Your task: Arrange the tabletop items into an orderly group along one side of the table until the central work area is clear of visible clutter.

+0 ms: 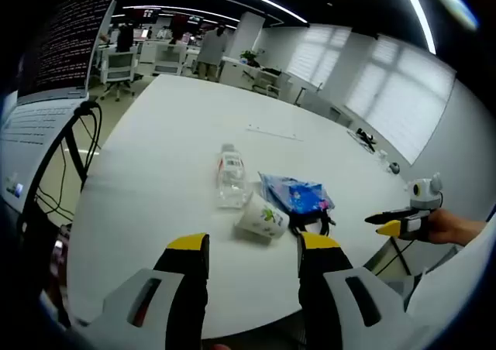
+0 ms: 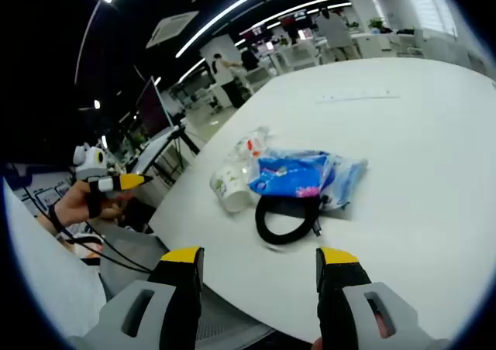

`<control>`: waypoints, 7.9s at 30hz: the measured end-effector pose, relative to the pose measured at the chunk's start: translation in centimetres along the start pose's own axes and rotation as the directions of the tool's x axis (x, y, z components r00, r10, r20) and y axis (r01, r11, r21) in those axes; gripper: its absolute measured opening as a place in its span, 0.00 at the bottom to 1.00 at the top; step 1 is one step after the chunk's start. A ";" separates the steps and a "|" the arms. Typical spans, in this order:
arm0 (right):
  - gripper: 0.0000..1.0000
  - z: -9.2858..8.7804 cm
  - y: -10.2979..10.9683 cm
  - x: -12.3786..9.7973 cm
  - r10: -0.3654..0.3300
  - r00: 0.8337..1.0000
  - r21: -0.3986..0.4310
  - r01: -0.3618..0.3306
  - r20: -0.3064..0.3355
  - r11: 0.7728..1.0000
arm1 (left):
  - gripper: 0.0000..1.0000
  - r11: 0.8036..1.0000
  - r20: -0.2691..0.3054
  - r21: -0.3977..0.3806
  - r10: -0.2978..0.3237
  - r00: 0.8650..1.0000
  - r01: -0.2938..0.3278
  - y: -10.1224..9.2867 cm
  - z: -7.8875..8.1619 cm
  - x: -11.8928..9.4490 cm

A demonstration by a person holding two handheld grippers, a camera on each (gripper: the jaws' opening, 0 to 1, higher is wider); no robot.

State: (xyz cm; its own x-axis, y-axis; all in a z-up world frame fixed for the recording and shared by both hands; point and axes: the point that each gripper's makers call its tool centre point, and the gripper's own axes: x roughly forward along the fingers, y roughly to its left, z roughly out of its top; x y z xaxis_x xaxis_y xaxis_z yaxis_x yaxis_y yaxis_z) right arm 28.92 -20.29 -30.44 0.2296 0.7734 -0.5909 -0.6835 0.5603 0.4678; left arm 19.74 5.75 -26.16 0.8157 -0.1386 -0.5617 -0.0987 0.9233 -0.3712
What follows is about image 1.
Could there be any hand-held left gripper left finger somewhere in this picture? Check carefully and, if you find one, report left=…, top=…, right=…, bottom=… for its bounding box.
left=77, top=232, right=211, bottom=350

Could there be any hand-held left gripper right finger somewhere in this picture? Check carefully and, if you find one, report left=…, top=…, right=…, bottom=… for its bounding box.
left=297, top=232, right=429, bottom=350

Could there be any white paper cup green print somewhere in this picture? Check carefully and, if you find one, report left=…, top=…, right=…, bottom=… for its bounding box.
left=232, top=190, right=291, bottom=247

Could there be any blue snack packet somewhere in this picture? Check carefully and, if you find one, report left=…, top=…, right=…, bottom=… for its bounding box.
left=258, top=171, right=336, bottom=216

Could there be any clear plastic water bottle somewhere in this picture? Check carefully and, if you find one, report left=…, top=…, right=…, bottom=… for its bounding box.
left=215, top=142, right=250, bottom=210

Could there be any person's right hand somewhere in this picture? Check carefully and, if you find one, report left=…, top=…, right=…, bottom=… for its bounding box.
left=424, top=208, right=491, bottom=246

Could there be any person's white shirt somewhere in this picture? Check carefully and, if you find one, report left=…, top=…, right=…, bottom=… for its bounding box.
left=402, top=210, right=496, bottom=328

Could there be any black gadget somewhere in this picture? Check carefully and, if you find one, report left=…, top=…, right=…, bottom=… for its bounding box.
left=355, top=128, right=377, bottom=153

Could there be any wide window with blinds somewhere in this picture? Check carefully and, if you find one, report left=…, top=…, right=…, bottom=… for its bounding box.
left=343, top=36, right=457, bottom=166

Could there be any white table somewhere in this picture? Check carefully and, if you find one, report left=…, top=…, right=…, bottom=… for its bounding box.
left=67, top=74, right=419, bottom=339

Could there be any narrow window with blinds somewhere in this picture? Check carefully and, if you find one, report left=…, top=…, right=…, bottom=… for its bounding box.
left=285, top=26, right=353, bottom=90

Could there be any short ceiling light strip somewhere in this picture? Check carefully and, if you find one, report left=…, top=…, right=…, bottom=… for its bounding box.
left=394, top=0, right=437, bottom=55

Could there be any green potted plant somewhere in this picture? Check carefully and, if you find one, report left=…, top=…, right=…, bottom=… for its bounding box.
left=239, top=50, right=260, bottom=67

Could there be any silver laptop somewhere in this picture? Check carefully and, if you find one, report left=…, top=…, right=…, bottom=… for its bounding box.
left=0, top=0, right=125, bottom=211

